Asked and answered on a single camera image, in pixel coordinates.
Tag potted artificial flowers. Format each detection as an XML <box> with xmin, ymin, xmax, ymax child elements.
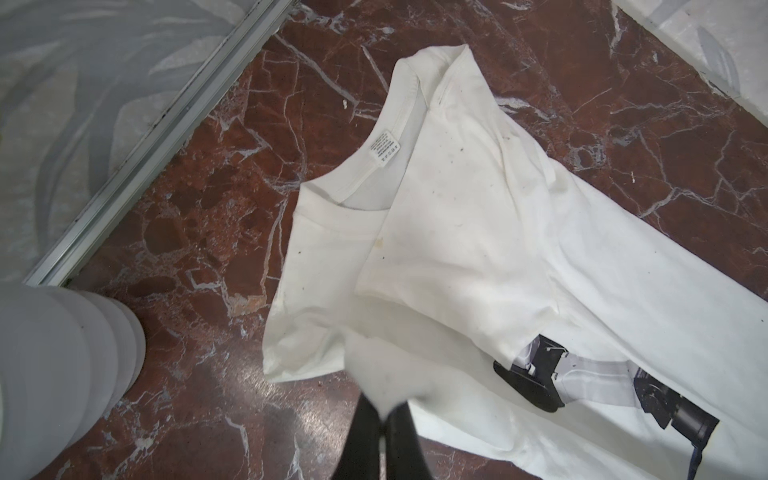
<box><xmin>1</xmin><ymin>282</ymin><xmax>146</xmax><ymax>479</ymax></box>

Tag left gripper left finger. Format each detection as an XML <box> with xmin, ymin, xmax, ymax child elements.
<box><xmin>331</xmin><ymin>394</ymin><xmax>382</xmax><ymax>480</ymax></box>

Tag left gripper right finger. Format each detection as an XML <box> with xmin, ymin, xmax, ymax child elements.
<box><xmin>384</xmin><ymin>402</ymin><xmax>433</xmax><ymax>480</ymax></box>

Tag white printed t-shirt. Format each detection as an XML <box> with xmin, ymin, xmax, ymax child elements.
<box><xmin>263</xmin><ymin>45</ymin><xmax>767</xmax><ymax>479</ymax></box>

